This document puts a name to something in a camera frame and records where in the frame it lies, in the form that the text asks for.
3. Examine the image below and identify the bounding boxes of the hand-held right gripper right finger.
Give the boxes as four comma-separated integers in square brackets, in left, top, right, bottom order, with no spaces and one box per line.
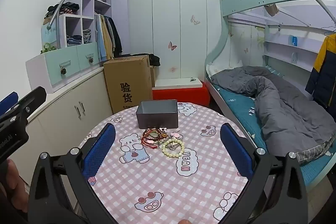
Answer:
[220,123,309,224]

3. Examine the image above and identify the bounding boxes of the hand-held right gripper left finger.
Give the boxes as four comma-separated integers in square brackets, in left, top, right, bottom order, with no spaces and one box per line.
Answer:
[28,123,116,224]

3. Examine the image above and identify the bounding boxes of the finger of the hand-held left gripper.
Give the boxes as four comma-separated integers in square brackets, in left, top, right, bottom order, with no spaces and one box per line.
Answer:
[0,91,19,112]
[16,86,47,119]

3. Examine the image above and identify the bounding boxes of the red cord bracelet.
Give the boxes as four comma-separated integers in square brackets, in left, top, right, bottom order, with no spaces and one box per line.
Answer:
[141,135,160,149]

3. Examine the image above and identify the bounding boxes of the dark red bead bracelet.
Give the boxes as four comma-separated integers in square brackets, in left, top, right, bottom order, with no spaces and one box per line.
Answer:
[142,128,163,147]

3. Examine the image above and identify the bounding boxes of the cream bead bracelet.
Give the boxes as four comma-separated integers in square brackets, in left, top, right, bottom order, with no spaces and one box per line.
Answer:
[161,140,186,159]

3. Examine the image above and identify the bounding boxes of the grey metal tin box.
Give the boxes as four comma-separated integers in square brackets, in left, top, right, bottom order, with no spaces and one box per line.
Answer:
[136,101,179,129]

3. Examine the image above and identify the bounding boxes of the person's left hand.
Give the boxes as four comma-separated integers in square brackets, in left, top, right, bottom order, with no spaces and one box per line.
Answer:
[0,158,28,214]

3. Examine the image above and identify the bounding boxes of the mint drawer unit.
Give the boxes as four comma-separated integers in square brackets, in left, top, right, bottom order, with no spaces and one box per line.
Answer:
[25,42,101,93]

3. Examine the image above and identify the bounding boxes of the teal bedsheet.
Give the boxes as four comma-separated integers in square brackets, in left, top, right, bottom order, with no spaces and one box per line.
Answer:
[213,84,334,185]

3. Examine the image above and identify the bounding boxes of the beige cabinet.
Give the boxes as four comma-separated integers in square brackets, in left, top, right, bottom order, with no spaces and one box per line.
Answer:
[29,67,113,188]

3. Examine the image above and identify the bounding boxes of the green plant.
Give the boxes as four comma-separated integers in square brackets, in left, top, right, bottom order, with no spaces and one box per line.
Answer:
[41,42,57,54]

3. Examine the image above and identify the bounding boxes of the grey duvet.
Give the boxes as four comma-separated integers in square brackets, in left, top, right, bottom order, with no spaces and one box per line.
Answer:
[211,66,336,161]

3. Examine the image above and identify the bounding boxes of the folded jeans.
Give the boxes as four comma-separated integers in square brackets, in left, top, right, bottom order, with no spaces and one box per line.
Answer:
[66,34,82,46]

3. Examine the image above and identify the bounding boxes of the tall cardboard box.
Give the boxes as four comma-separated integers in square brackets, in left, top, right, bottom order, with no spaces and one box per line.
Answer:
[103,55,153,114]

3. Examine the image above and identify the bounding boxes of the red bench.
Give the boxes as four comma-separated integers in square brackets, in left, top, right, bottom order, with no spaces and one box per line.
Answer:
[152,82,210,107]

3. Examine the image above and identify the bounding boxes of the pink checked bear tablecloth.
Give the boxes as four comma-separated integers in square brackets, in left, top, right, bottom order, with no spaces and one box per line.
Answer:
[79,102,265,224]

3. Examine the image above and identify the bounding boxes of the grey checked pillow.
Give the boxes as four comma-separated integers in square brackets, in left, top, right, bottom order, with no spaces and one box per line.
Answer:
[294,140,336,164]

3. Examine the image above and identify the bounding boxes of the white pillow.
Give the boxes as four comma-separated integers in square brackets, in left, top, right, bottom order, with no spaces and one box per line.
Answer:
[207,60,243,75]

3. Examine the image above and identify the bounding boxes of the small cardboard box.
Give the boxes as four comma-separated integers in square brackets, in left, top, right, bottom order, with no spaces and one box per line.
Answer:
[150,67,158,87]

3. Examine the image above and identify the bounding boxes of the white board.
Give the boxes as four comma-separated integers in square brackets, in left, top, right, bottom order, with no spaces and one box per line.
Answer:
[155,78,203,88]

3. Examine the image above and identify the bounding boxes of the light blue hanging shirt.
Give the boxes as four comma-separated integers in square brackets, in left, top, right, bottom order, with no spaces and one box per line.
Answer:
[95,14,107,62]

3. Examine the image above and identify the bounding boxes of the dark clothes pile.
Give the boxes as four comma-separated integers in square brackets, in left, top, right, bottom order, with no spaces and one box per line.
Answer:
[43,2,80,25]

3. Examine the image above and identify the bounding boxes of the black bag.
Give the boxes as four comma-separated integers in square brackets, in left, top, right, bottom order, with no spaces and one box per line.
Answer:
[148,54,161,67]

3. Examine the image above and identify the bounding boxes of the dark hanging jackets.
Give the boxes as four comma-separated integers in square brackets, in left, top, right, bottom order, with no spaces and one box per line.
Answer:
[106,17,122,58]

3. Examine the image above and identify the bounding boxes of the lilac shelf unit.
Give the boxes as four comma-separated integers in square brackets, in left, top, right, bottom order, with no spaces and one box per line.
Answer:
[59,0,113,50]

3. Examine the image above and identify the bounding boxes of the yellow and navy jacket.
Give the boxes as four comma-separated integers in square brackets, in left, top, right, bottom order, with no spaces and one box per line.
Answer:
[305,33,336,109]

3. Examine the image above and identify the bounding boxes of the white wardrobe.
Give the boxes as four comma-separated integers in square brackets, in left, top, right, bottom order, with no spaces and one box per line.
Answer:
[127,0,231,83]

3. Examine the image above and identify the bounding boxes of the brown hanging bag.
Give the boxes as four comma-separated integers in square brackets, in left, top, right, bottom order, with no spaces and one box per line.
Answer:
[264,3,279,17]

